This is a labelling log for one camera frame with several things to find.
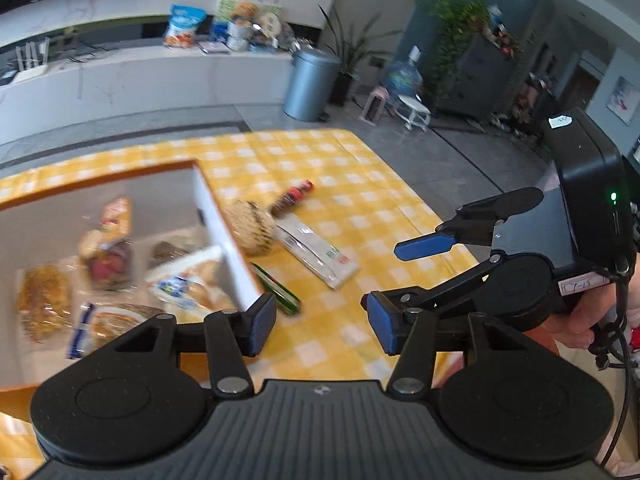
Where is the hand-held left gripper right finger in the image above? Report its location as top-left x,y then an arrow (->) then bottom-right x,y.
367,292 -> 563,397

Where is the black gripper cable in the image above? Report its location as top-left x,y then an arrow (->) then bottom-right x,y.
590,255 -> 640,466

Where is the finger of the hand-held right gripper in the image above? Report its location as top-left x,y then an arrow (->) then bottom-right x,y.
380,252 -> 506,311
394,187 -> 546,262

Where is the orange cardboard box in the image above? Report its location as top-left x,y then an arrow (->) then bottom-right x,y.
0,159 -> 266,423

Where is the dark grey drawer cabinet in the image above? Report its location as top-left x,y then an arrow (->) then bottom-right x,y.
437,35 -> 521,121

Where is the white round stool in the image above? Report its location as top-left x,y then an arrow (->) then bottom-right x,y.
397,95 -> 432,132

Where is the white and blue snack bag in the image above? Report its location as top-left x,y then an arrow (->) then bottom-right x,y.
146,246 -> 236,313

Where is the blue food bag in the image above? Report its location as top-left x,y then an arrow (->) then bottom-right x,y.
164,4 -> 207,50

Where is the framed wall picture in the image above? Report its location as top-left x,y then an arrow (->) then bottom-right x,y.
607,76 -> 636,126

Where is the grey blue trash can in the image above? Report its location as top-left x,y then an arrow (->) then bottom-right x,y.
282,49 -> 342,122

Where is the mixed vegetable chips bag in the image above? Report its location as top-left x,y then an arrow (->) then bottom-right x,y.
79,197 -> 135,292

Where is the green sausage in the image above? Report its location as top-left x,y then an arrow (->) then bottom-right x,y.
250,262 -> 302,316

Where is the round paper fan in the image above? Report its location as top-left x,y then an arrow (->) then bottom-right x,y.
257,10 -> 281,48

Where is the yellow twisted crisps pack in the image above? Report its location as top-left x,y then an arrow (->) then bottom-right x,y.
17,264 -> 75,343

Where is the green picture board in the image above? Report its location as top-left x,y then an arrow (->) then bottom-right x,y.
215,0 -> 283,31

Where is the round noodle cake packet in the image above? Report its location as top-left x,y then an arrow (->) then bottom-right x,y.
222,200 -> 277,256

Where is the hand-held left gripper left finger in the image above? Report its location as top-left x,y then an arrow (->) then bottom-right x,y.
102,292 -> 277,398

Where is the trailing pothos plant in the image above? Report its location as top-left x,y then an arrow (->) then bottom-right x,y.
425,0 -> 493,106

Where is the sliced bread bag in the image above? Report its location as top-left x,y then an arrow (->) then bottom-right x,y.
67,302 -> 166,361

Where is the white snack pack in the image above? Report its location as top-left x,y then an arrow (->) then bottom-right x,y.
275,215 -> 361,291

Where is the blue water jug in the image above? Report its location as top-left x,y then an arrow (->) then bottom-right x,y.
385,46 -> 426,106

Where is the brown bottle with red cap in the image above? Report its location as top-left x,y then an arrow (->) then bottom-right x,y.
270,180 -> 316,217

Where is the yellow checked tablecloth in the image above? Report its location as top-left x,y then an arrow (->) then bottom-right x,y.
0,129 -> 482,468

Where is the brown nut cluster bag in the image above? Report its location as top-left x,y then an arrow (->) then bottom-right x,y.
149,240 -> 193,268

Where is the white router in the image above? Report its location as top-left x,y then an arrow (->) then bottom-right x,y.
12,37 -> 51,81

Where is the white marble tv bench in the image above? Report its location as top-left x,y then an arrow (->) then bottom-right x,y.
0,35 -> 301,148

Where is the person's right hand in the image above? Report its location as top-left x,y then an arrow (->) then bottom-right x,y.
524,285 -> 635,354

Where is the tall leafy potted plant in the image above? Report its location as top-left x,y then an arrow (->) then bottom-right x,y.
317,5 -> 401,107

